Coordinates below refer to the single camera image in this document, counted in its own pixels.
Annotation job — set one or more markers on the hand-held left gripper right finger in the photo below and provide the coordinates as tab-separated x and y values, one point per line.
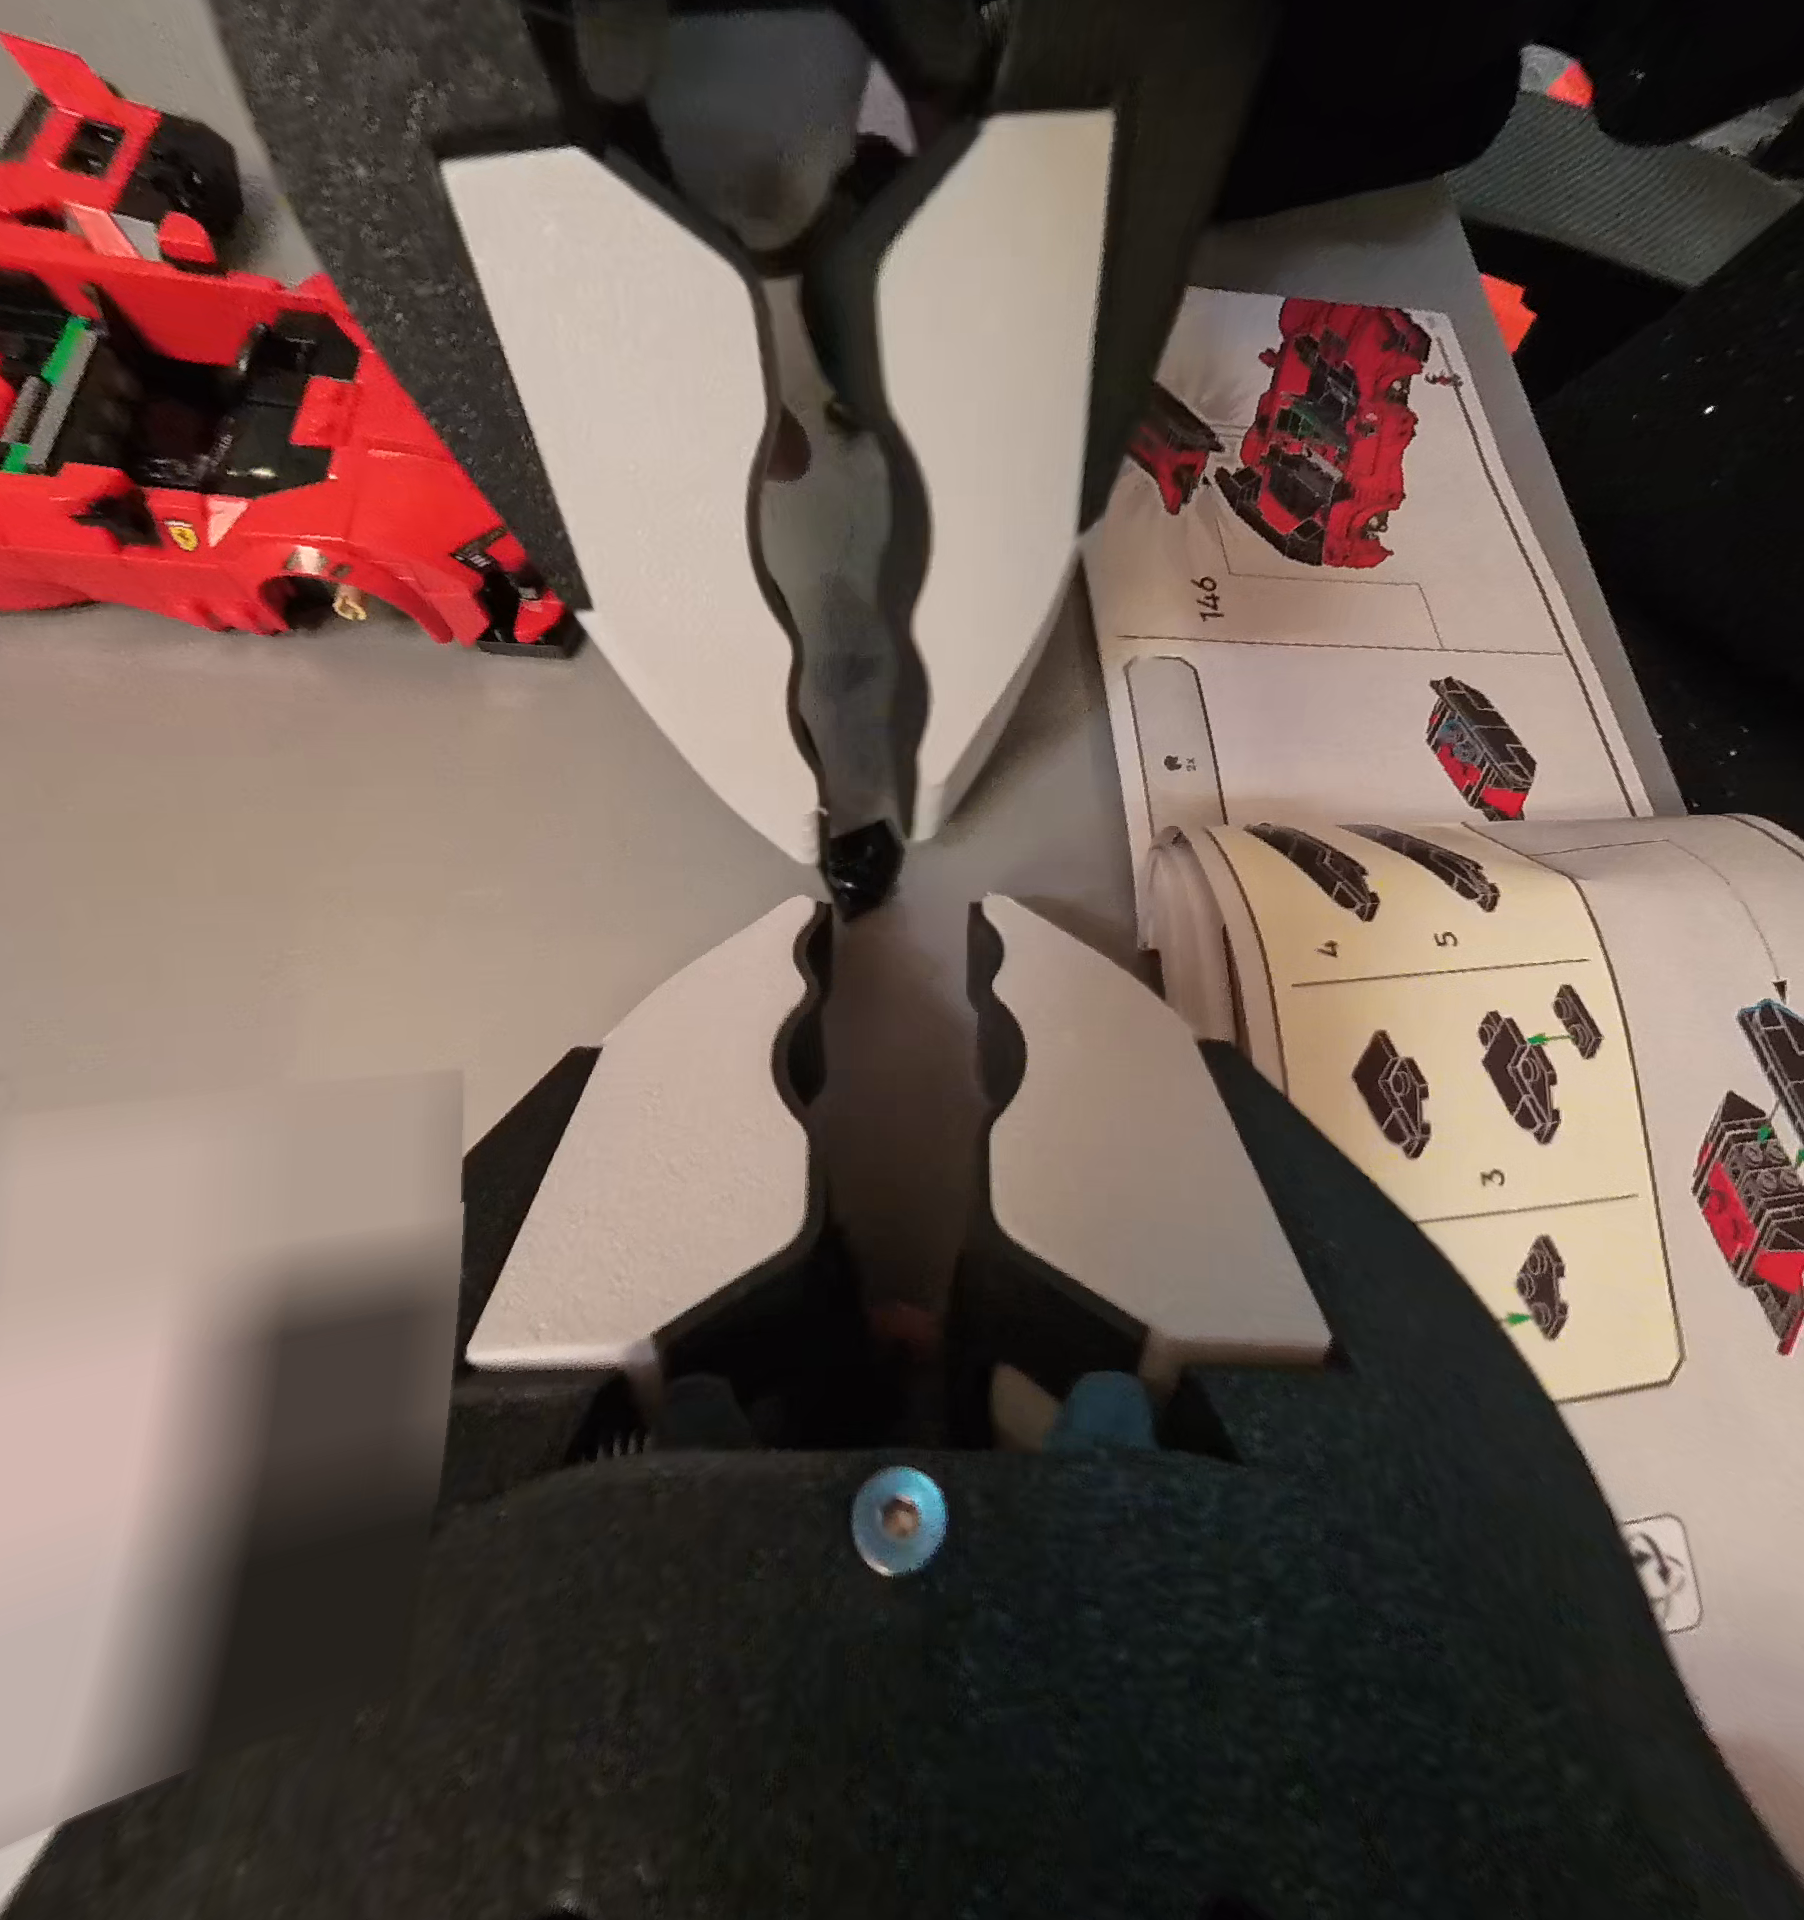
1144	1182

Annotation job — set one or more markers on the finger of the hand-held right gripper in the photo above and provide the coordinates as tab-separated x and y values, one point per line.
628	420
1009	389

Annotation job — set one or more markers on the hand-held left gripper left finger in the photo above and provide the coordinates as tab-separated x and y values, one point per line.
658	1171

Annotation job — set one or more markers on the red lego subassembly with clear piece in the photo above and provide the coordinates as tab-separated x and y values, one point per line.
75	132

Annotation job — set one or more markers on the small black lego wedge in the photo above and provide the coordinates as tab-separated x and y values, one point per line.
861	869

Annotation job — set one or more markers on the red lego sports car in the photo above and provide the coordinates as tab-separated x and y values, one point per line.
242	523

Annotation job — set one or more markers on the lego instruction booklet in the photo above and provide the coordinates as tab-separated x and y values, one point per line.
1773	1500

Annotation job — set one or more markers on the red orange cloth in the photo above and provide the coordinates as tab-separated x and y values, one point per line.
1510	316

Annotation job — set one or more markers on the black mesh office chair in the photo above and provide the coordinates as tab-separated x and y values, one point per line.
1592	194

